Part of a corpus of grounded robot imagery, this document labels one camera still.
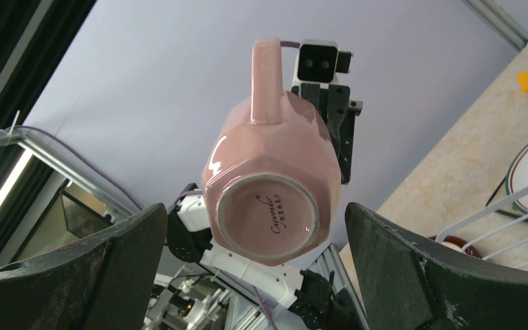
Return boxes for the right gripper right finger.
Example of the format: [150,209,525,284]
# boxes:
[344,203,528,329]

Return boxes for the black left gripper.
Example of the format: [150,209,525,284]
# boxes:
[291,82,363,185]

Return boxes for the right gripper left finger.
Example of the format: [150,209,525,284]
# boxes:
[0,203,167,329]

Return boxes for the pink white mug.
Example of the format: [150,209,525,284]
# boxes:
[203,36,341,266]

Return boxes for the white wire dish rack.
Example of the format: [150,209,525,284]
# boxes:
[434,186,528,271]

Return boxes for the dark red round plate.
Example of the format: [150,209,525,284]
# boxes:
[441,235,483,259]

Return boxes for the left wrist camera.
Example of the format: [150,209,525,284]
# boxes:
[292,39,353,88]

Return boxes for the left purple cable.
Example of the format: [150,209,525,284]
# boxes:
[173,41,301,330]

